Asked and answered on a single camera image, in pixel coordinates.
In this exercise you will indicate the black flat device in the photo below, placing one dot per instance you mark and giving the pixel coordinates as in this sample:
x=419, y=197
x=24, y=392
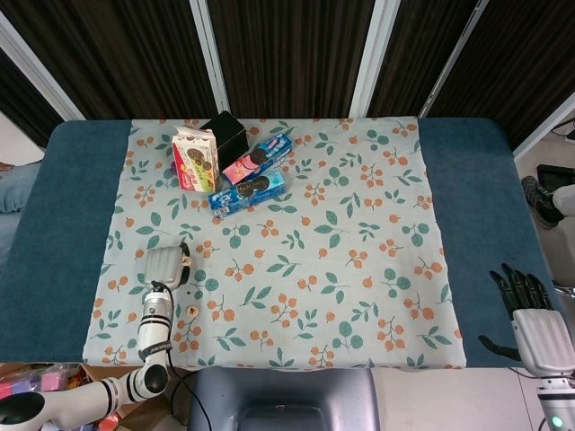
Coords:
x=554, y=175

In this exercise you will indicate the dark folding screen panel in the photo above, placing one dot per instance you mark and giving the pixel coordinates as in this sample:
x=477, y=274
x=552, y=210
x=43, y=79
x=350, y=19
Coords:
x=516, y=67
x=22, y=99
x=135, y=58
x=292, y=58
x=413, y=54

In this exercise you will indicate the brown cardboard box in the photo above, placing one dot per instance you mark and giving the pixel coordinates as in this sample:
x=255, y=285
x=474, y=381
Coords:
x=108, y=372

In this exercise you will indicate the dark sneaker shoe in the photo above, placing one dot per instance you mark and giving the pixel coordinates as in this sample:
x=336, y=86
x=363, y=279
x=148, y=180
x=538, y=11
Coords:
x=541, y=206

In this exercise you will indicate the teal velvet table cover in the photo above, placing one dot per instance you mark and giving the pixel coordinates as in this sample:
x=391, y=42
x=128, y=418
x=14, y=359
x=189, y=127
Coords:
x=67, y=202

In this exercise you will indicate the pink blue Oreo box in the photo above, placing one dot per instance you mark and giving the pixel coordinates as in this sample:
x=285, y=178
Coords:
x=269, y=150

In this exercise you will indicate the small orange object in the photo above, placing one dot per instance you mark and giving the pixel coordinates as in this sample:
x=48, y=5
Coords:
x=110, y=423

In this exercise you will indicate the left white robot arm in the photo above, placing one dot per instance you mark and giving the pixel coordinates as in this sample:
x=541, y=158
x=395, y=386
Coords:
x=155, y=332

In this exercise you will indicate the black open box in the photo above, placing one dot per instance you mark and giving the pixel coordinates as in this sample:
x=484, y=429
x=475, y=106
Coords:
x=229, y=134

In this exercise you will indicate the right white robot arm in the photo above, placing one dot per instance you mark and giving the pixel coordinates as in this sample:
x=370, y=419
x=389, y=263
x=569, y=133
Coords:
x=554, y=399

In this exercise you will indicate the person's blue jeans legs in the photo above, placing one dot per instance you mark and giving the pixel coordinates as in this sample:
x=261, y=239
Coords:
x=18, y=188

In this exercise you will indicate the small purple object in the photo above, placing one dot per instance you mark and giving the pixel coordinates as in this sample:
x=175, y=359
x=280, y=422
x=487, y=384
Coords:
x=173, y=168

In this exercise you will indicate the light trouser leg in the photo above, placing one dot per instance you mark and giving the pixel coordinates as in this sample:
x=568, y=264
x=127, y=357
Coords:
x=566, y=199

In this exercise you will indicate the white red cookie box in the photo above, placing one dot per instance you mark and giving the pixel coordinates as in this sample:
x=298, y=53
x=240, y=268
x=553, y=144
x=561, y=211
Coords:
x=195, y=161

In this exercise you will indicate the floral fruit print tablecloth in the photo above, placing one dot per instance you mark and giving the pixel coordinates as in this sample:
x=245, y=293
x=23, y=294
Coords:
x=292, y=269

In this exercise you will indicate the bag of colourful blocks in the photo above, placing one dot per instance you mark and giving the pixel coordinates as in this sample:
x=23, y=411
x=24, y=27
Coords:
x=49, y=379

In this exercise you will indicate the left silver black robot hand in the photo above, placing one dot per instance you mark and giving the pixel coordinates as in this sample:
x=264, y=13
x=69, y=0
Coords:
x=164, y=265

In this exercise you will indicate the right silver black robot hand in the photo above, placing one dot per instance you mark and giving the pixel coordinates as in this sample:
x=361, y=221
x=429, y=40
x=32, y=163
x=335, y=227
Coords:
x=541, y=336

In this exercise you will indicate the grey robot torso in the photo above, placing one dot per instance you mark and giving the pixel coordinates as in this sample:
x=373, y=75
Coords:
x=283, y=395

